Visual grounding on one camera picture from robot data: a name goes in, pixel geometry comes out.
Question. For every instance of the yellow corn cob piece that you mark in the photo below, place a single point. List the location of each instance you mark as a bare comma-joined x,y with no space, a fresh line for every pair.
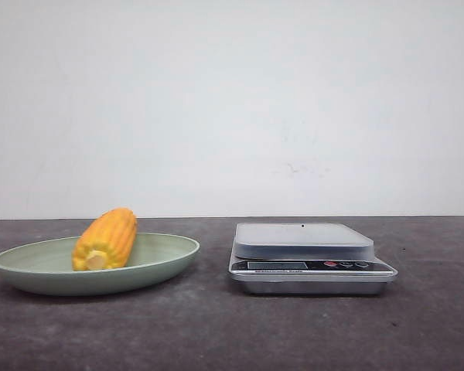
106,243

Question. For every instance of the silver digital kitchen scale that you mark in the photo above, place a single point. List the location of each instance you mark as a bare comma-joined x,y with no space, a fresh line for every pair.
306,259

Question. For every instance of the pale green shallow plate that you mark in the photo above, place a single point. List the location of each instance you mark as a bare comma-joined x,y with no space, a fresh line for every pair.
44,267

